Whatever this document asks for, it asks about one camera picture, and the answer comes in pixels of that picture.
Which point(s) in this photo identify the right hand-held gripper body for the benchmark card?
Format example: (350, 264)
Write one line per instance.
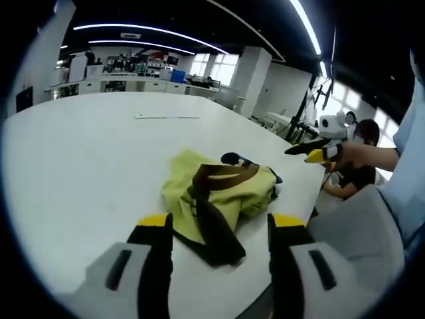
(333, 128)

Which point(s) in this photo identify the white cabinet row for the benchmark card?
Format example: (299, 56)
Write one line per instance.
(133, 85)

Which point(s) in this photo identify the white board panel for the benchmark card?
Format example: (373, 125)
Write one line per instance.
(78, 69)

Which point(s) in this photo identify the long ceiling light strip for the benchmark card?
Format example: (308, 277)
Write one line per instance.
(149, 31)
(142, 44)
(308, 30)

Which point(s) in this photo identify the yellow-green garment with brown trim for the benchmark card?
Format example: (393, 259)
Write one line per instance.
(229, 196)

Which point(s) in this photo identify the white office chair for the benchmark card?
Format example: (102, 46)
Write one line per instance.
(229, 98)

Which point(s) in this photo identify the white flat strip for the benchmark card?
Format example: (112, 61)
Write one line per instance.
(166, 116)

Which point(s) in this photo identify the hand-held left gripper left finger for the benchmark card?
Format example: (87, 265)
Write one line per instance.
(133, 266)

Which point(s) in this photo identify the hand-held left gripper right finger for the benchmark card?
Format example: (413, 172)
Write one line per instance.
(299, 266)

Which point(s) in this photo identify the blue storage box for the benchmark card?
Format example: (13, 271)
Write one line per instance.
(178, 76)

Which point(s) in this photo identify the grey chair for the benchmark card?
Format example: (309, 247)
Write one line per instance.
(358, 229)

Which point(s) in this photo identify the black tripod stand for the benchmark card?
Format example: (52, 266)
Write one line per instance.
(303, 116)

